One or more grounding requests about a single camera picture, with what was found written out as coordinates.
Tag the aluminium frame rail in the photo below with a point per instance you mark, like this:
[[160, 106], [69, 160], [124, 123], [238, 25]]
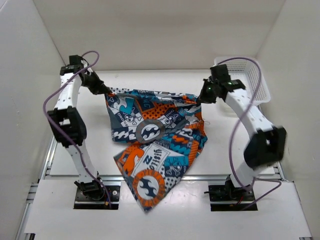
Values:
[[275, 176]]

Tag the white plastic basket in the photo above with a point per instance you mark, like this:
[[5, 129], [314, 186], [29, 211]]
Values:
[[250, 73]]

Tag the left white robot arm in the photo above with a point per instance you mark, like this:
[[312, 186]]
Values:
[[66, 123]]

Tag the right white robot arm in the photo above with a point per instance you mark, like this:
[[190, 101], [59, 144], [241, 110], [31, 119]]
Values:
[[266, 143]]

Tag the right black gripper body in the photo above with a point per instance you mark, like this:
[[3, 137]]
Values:
[[208, 94]]

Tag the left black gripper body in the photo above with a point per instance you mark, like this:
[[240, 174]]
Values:
[[92, 82]]

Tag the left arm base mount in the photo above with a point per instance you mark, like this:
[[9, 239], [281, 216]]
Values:
[[93, 196]]

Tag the colourful patterned shorts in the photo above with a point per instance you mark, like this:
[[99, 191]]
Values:
[[163, 133]]

